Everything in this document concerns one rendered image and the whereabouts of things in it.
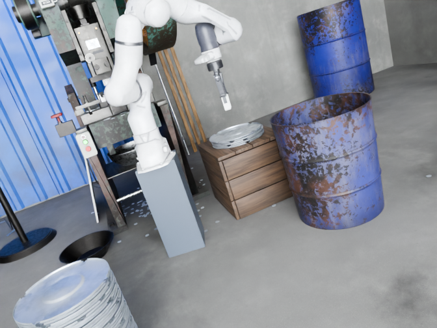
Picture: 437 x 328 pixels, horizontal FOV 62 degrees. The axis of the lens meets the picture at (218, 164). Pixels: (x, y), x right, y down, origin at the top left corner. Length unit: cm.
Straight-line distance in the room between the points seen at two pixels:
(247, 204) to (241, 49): 231
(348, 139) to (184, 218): 79
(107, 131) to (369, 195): 143
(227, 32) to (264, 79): 229
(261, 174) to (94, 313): 105
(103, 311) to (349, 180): 99
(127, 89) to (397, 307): 121
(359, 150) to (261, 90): 259
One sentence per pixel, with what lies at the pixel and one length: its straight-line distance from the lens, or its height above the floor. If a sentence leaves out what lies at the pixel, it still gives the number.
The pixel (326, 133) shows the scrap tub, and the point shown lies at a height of 43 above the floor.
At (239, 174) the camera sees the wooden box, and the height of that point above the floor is 23.
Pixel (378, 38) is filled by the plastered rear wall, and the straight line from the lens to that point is 485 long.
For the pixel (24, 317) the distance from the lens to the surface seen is 123.
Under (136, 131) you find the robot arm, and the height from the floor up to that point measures 61.
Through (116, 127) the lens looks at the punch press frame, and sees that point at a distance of 219.
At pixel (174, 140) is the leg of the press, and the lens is 218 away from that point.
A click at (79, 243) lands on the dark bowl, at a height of 5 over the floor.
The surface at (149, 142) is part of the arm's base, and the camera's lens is 158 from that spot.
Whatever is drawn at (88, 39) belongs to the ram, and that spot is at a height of 109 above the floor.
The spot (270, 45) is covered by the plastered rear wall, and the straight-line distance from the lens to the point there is 403.
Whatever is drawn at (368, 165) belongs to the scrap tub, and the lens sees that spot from 154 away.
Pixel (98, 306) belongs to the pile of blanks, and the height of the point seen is 27.
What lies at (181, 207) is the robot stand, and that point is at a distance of 165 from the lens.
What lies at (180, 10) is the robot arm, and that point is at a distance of 162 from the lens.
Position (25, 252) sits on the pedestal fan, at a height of 2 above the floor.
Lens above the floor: 84
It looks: 17 degrees down
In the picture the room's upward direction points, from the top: 18 degrees counter-clockwise
